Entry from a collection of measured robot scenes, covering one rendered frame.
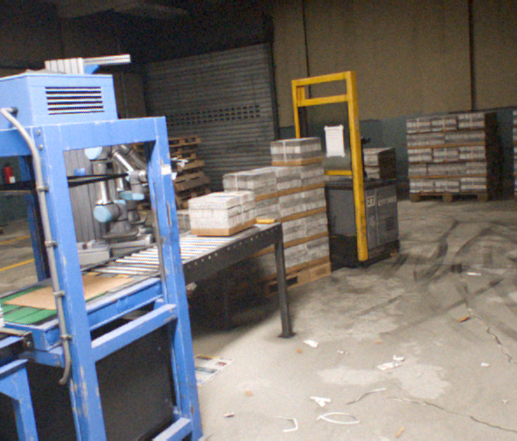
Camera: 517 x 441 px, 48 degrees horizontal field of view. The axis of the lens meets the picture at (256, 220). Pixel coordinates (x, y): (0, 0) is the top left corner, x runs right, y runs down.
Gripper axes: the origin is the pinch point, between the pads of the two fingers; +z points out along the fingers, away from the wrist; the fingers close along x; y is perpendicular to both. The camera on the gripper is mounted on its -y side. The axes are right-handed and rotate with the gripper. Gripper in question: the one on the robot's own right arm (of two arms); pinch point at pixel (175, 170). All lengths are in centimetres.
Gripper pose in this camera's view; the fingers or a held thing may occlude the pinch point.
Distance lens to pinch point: 370.5
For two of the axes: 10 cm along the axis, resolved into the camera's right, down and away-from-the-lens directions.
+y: 0.4, 10.0, 0.4
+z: 9.3, -0.2, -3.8
